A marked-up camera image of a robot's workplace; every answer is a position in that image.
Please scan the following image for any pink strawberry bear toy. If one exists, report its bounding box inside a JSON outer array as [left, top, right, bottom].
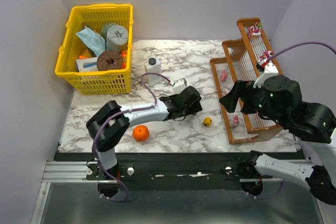
[[258, 50, 274, 64]]

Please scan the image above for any white bottle black cap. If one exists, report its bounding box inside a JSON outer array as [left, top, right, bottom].
[[144, 57, 162, 87]]

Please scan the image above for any pink round toy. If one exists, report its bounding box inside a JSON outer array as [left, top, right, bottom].
[[220, 70, 228, 82]]

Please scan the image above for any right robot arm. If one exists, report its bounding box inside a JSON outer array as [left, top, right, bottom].
[[219, 75, 335, 205]]

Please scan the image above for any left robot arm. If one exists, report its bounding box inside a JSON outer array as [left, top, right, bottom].
[[86, 86, 202, 179]]

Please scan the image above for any yellow duck toy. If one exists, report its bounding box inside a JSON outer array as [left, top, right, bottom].
[[203, 117, 212, 127]]

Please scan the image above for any orange bottle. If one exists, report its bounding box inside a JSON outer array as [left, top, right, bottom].
[[121, 50, 128, 63]]

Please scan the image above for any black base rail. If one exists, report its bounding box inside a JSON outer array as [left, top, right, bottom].
[[54, 152, 313, 192]]

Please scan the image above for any orange fruit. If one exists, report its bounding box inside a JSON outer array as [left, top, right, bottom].
[[132, 125, 150, 142]]

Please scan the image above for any yellow plastic basket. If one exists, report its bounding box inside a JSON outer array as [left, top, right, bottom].
[[55, 4, 134, 95]]

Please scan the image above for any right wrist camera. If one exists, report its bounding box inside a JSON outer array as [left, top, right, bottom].
[[254, 59, 279, 88]]

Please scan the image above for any pink bunny figure toy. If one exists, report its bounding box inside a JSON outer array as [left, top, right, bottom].
[[229, 115, 239, 129]]

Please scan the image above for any green ball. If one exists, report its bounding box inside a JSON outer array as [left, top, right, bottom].
[[101, 22, 116, 39]]

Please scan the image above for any grey tape roll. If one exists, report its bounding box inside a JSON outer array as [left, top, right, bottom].
[[106, 25, 129, 54]]

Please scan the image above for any light blue plastic pouch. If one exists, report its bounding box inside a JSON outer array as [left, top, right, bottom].
[[76, 26, 106, 57]]

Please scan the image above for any white blue box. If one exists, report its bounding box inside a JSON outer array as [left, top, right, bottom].
[[76, 57, 98, 72]]

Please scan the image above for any brown tiered wooden shelf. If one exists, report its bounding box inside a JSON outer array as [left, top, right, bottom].
[[210, 18, 283, 144]]

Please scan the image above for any brown tape roll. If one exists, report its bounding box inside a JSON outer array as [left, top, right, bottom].
[[97, 50, 123, 71]]

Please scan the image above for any red white bear toy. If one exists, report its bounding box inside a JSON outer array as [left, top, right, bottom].
[[247, 22, 262, 39]]

